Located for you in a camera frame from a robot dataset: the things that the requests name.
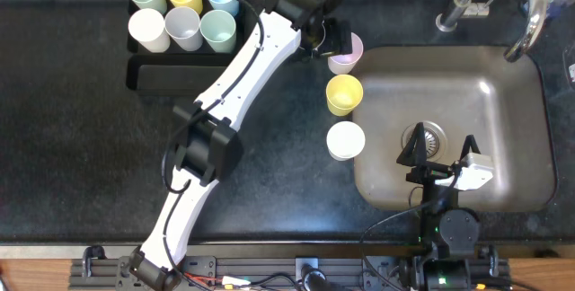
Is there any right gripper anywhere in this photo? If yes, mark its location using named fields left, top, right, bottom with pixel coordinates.
left=395, top=121, right=482, bottom=185

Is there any pink cup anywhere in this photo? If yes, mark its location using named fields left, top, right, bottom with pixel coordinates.
left=326, top=31, right=365, bottom=76

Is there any steel sink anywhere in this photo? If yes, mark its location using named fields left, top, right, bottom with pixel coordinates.
left=351, top=45, right=559, bottom=214

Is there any white cup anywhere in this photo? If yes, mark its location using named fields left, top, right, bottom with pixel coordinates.
left=128, top=7, right=172, bottom=54
left=325, top=120, right=367, bottom=163

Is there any steel tap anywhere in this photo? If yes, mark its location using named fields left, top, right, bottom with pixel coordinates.
left=434, top=0, right=552, bottom=64

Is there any black tray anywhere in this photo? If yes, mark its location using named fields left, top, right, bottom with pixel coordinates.
left=125, top=0, right=267, bottom=98

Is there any grey cup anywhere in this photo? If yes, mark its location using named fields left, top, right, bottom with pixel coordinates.
left=164, top=5, right=204, bottom=53

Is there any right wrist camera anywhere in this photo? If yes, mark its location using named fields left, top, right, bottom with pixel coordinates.
left=434, top=152, right=496, bottom=192

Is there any black cable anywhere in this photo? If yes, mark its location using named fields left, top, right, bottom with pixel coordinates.
left=160, top=0, right=266, bottom=291
left=358, top=164, right=464, bottom=291

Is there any mounting rail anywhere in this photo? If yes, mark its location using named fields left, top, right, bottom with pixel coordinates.
left=68, top=244, right=512, bottom=291

